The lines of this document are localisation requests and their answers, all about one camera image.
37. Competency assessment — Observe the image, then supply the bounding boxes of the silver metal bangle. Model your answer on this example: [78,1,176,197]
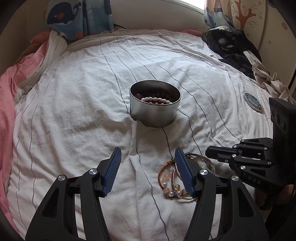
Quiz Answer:
[175,149,216,187]

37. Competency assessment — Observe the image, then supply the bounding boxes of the pink bead bracelet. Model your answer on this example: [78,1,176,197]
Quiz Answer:
[160,170,193,197]

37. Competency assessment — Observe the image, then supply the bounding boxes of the white pearl bead bracelet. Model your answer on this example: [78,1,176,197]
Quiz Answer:
[140,97,168,105]

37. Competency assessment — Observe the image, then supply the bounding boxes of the thin silver wire bangle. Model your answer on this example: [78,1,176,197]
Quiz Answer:
[171,162,198,202]

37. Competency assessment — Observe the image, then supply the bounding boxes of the person's right hand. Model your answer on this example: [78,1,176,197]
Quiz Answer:
[255,185,295,210]

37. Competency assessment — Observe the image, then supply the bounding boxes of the round decorated tin lid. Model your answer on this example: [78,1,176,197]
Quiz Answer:
[243,93,263,113]

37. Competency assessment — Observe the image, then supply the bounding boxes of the beige cloth garment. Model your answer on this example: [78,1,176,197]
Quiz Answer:
[243,51,295,105]

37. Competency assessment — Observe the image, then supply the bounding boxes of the round silver metal tin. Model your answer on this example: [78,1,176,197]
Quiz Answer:
[129,80,181,128]

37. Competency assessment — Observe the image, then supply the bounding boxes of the white striped bed sheet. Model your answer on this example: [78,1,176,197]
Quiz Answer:
[8,30,273,240]

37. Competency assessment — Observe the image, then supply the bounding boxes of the black jacket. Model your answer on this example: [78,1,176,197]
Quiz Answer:
[202,28,261,79]

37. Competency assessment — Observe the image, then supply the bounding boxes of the cream wardrobe with tree decal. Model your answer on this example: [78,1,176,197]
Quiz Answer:
[230,1,295,86]

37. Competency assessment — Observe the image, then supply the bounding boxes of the right whale print curtain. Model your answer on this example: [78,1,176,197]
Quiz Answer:
[204,0,234,28]

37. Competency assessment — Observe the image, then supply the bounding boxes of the pink blanket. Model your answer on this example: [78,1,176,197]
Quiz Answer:
[0,30,50,229]

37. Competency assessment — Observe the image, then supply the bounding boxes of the window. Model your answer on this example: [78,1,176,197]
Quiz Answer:
[181,0,206,10]

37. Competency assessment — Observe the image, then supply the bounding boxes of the blue whale print curtain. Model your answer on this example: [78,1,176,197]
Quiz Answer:
[46,0,114,42]

